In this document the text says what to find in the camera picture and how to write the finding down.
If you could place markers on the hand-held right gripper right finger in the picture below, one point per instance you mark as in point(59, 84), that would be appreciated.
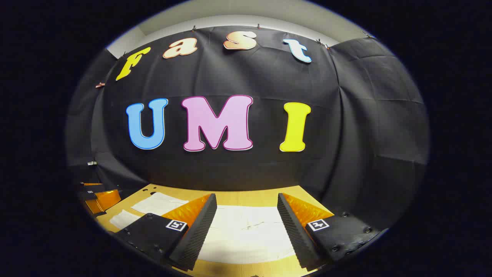
point(294, 234)

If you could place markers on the white jeans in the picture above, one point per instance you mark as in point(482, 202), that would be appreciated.
point(246, 234)

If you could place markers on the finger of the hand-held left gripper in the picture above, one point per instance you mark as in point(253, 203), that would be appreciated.
point(105, 199)

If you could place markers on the black backdrop cloth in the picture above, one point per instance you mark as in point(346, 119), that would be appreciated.
point(269, 77)

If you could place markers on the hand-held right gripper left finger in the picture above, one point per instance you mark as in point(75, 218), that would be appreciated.
point(200, 234)

